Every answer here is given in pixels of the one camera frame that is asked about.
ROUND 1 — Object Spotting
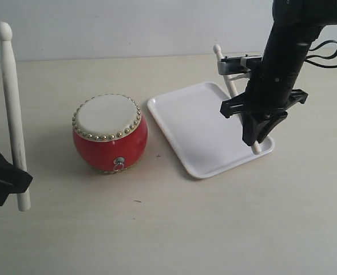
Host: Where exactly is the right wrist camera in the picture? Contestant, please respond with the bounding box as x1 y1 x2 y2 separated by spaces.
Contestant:
217 54 262 76

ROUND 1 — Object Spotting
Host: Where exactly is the white wooden drumstick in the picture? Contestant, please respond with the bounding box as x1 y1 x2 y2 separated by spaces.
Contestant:
0 22 33 211
213 44 261 155

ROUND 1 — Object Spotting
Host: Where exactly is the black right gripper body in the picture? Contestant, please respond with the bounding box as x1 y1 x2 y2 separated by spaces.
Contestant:
245 65 300 106

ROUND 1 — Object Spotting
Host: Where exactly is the white rectangular plastic tray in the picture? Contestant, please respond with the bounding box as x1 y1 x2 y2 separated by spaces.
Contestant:
147 82 275 179

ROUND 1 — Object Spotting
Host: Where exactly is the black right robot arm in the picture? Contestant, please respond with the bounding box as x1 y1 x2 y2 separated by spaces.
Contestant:
217 1 337 146

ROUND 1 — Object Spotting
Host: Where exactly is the small red drum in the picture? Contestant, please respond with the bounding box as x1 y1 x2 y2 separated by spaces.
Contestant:
72 93 148 174

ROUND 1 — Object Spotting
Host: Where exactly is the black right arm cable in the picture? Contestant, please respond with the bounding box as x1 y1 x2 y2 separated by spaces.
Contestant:
304 40 337 69

